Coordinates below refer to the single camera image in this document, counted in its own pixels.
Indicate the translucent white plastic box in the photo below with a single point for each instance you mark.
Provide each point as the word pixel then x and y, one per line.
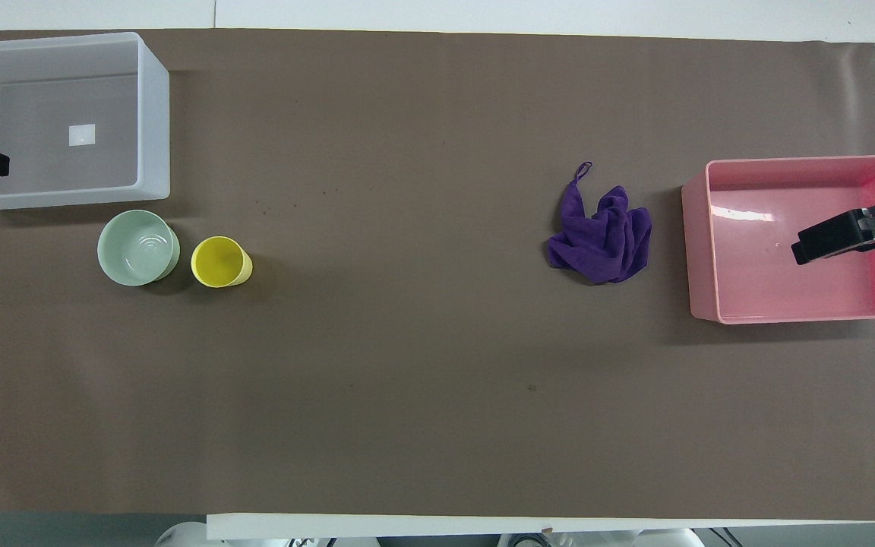
pixel 153 137

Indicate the pink plastic box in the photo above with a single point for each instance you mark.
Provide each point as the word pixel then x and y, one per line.
pixel 756 258

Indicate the pale green bowl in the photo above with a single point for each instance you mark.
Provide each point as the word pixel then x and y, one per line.
pixel 137 249

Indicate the yellow plastic cup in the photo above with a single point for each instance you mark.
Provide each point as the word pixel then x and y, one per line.
pixel 219 263

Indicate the purple cloth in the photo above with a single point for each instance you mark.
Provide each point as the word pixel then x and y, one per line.
pixel 604 239

